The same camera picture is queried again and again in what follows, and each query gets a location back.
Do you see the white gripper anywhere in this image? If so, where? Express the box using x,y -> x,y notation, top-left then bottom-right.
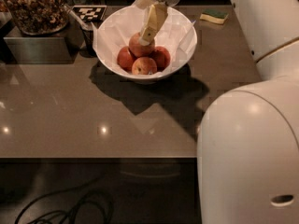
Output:
134,0 -> 180,46

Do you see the yellow-red apple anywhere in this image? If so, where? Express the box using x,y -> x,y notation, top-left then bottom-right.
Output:
132,57 -> 157,75
129,33 -> 155,57

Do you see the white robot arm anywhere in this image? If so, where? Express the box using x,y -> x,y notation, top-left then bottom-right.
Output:
197,0 -> 299,224

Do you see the white bowl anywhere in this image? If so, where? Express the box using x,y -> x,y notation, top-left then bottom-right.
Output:
93,4 -> 198,81

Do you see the right red apple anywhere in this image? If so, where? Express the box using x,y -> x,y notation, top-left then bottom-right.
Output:
150,46 -> 171,70

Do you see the red apple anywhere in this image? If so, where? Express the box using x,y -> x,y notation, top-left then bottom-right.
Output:
150,46 -> 171,70
117,46 -> 136,71

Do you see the left red apple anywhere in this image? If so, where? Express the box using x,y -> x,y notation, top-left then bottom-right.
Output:
117,46 -> 136,71

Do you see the white paper liner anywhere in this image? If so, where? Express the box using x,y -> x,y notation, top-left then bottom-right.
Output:
91,4 -> 197,77

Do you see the black white marker tag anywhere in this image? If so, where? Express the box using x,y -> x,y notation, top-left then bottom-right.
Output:
73,5 -> 107,22

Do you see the yellow green sponge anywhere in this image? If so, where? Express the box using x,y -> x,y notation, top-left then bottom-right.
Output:
200,8 -> 228,25

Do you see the glass jar of nuts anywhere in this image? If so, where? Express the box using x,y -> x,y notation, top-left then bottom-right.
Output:
2,0 -> 68,35

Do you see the metal box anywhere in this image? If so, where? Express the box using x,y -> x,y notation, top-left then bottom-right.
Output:
4,19 -> 84,64

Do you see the black floor cable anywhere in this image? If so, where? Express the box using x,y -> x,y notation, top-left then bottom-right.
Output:
13,171 -> 115,224

